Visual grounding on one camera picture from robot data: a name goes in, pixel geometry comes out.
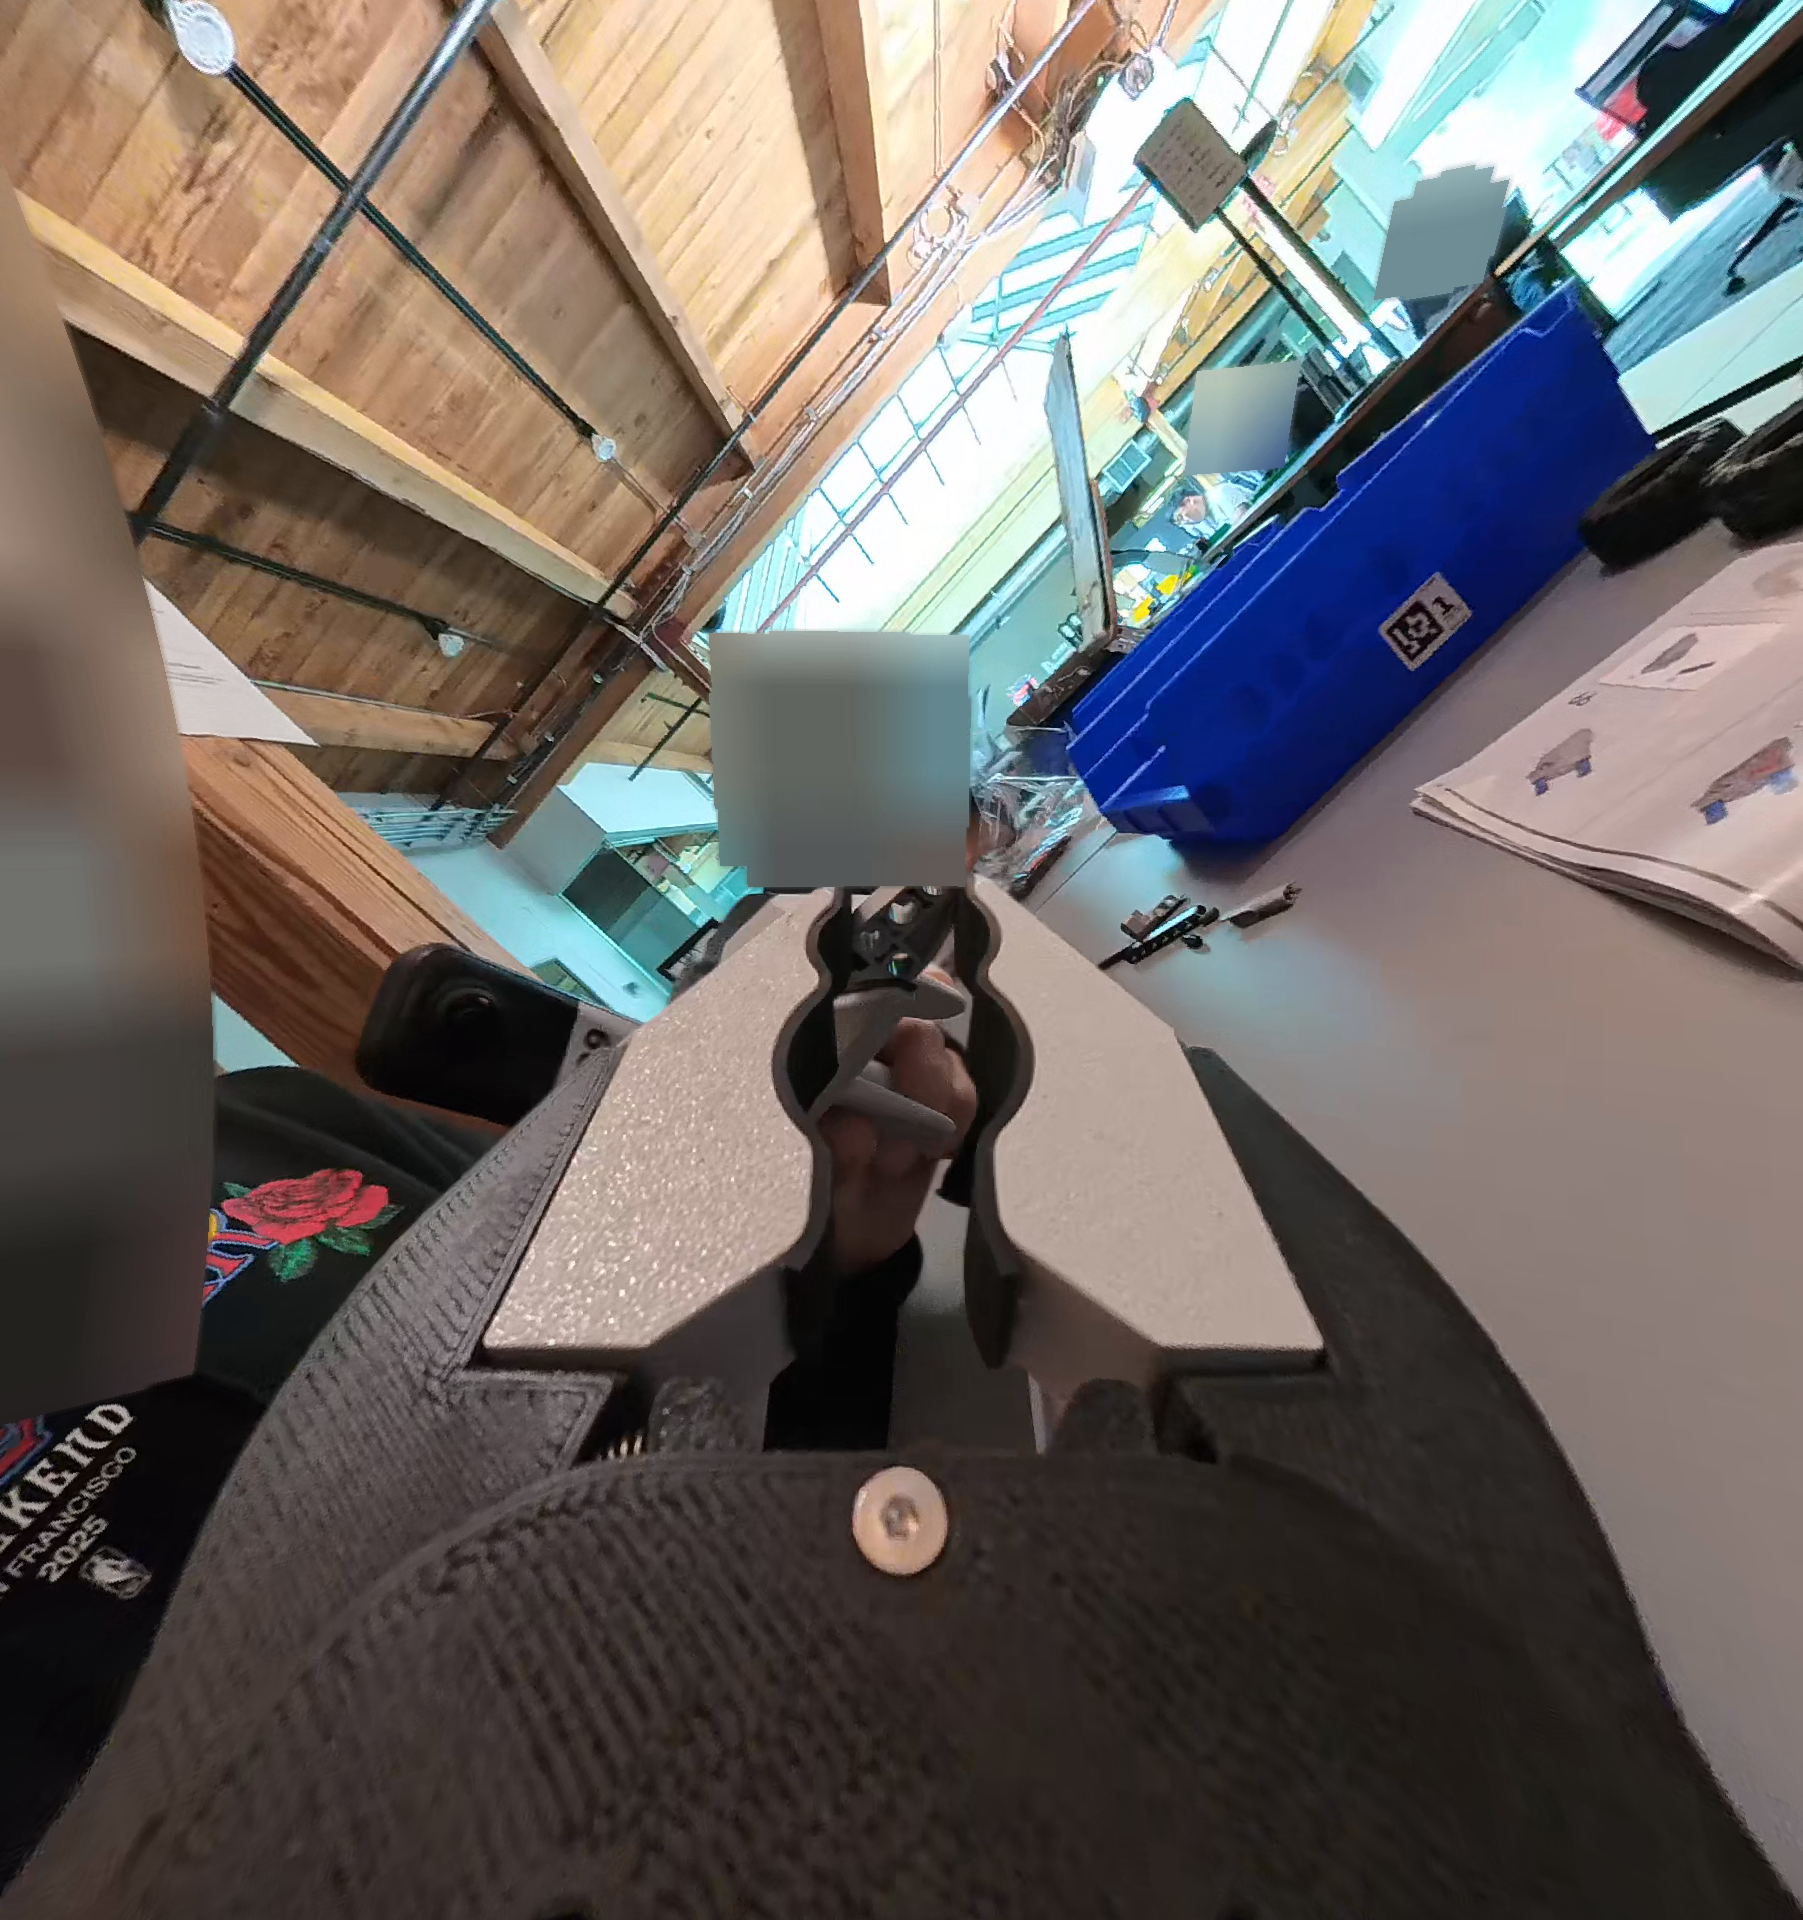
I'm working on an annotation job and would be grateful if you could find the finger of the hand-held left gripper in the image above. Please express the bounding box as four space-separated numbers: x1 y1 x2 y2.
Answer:
817 1085 965 1147
835 985 921 1117

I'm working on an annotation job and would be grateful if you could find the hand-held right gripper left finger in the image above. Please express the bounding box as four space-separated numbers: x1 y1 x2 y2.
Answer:
481 885 849 1374

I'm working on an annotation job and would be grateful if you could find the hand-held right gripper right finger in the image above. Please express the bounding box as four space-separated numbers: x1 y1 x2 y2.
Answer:
957 883 1328 1398

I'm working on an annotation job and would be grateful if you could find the white instruction booklet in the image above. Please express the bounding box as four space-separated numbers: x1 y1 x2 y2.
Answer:
1410 528 1803 988

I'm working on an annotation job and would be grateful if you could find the person's left hand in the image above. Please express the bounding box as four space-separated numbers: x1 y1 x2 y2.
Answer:
825 1020 981 1278

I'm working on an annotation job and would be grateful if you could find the grey desk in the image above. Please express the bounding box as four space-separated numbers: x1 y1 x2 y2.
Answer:
975 503 1803 1920

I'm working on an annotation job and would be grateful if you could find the white paper sign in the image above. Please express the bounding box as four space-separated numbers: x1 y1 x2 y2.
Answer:
143 582 321 749

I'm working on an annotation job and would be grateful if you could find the wooden post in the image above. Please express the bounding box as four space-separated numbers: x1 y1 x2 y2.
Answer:
181 733 531 1074

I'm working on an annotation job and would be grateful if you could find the grey leaning board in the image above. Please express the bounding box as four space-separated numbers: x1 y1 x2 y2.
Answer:
1039 333 1123 650

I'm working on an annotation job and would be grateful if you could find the person's black printed shirt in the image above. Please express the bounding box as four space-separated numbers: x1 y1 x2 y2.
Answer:
0 1063 505 1920

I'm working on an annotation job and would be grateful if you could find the blue plastic bin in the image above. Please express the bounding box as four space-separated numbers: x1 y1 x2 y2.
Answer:
1063 283 1654 852

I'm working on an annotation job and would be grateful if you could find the small grey toy brick connector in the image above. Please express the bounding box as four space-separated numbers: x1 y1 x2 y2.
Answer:
841 885 977 996

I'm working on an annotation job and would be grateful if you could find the black toy brick part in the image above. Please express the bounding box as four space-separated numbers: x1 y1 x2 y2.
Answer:
1095 895 1221 972

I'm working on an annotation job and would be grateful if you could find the person's left forearm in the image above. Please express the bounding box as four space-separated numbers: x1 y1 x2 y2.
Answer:
763 1237 927 1453

